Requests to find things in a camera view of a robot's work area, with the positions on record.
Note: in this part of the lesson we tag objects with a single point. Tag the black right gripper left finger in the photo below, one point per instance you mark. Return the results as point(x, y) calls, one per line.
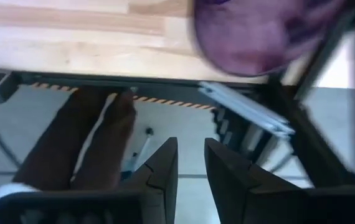
point(162, 186)

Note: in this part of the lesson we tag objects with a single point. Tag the dark brown cloth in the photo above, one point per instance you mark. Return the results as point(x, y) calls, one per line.
point(59, 146)

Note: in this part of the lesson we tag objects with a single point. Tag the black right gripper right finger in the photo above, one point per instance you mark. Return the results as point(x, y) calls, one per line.
point(236, 193)

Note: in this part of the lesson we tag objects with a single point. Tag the pink ribbed bubble cup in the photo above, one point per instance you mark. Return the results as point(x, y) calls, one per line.
point(252, 37)

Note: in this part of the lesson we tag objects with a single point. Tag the silver aluminium extrusion bar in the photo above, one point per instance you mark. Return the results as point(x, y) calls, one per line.
point(246, 107)

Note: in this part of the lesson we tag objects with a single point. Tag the orange black striped tape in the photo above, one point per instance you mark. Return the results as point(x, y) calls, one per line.
point(165, 101)

